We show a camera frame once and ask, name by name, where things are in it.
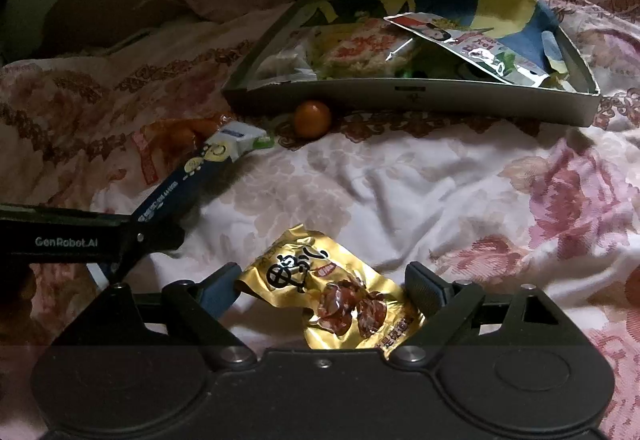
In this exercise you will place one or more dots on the silver snack pouch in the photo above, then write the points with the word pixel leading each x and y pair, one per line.
pixel 475 50

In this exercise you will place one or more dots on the floral pink blanket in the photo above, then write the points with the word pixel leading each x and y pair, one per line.
pixel 400 190

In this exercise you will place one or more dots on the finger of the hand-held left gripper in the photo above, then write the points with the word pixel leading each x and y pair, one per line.
pixel 105 274
pixel 155 237

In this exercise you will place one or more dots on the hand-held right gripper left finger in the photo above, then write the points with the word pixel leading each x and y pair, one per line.
pixel 220 295

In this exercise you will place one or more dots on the white crumpled wrapper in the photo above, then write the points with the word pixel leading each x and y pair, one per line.
pixel 282 62

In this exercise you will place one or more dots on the pink noodle snack packet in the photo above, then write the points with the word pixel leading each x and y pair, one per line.
pixel 360 50

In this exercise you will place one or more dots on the grey shallow box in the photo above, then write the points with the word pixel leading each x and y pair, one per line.
pixel 400 92

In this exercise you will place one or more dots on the gold snack packet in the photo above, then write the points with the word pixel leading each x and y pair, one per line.
pixel 280 270

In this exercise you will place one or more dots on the orange snack packet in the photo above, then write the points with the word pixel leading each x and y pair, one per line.
pixel 160 145

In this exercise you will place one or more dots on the small orange tangerine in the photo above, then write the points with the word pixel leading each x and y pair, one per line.
pixel 312 119

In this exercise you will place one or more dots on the dark blue long carton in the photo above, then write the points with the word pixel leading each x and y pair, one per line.
pixel 170 190

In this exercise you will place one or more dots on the cartoon printed bag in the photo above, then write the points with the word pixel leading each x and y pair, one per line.
pixel 505 5

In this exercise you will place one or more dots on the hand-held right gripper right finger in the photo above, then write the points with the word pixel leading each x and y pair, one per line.
pixel 425 287

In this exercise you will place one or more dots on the brown cardboard panel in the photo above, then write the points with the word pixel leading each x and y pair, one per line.
pixel 110 5

